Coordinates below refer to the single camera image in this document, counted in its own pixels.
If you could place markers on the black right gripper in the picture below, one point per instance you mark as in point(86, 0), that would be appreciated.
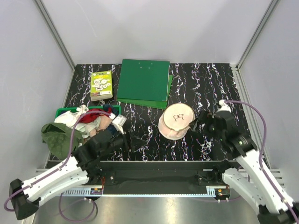
point(204, 116)

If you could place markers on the olive green garment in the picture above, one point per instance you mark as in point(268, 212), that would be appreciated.
point(57, 136)

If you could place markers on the green plastic laundry basket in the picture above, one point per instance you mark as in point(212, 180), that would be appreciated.
point(74, 109)

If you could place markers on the red garment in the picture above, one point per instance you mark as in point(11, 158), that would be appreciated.
point(88, 118)

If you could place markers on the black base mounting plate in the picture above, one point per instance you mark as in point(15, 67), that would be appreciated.
point(156, 177)

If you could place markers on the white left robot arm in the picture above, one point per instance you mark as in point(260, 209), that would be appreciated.
point(80, 167)

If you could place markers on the thin green folder underneath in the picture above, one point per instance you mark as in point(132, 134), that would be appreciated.
point(149, 103)

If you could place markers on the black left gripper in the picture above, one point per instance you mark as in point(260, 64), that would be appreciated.
point(136, 143)

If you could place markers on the green binder folder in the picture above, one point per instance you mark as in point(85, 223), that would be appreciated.
point(143, 80)

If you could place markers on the dark blue garment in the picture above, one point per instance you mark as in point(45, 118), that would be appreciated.
point(111, 109)

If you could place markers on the yellow-green book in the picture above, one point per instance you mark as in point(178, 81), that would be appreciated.
point(101, 86)

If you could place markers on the beige skin-tone garment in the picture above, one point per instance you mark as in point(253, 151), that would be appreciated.
point(101, 123)

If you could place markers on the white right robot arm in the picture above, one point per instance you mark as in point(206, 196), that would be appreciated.
point(262, 192)

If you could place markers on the white mesh laundry bag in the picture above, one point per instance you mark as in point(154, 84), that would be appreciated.
point(174, 122)

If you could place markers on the white garment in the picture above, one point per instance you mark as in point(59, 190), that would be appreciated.
point(70, 118)

